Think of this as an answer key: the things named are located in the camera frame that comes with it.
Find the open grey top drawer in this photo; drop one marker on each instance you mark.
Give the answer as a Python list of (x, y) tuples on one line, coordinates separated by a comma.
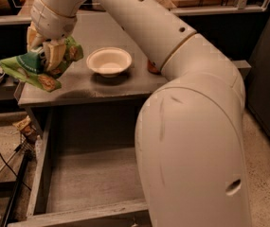
[(86, 174)]

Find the white paper bowl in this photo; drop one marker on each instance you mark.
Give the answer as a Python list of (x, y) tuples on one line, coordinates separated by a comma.
[(109, 62)]

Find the brown snack bag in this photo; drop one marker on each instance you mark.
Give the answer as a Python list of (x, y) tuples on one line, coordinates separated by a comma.
[(26, 128)]

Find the grey cabinet counter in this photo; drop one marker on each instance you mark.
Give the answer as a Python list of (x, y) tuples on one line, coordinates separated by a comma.
[(80, 85)]

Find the metal wire rack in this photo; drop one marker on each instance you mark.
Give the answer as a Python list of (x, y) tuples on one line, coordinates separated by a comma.
[(27, 147)]

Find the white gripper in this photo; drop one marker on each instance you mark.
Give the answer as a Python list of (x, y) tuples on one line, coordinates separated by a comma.
[(53, 22)]

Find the red soda can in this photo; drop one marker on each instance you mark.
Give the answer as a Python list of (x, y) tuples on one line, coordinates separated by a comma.
[(152, 69)]

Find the green rice chip bag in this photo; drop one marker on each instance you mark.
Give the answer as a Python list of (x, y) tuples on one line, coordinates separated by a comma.
[(30, 67)]

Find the grey side shelf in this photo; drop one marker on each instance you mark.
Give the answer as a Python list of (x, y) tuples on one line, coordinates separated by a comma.
[(244, 67)]

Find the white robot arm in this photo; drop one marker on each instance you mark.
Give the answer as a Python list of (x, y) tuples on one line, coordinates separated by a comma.
[(189, 133)]

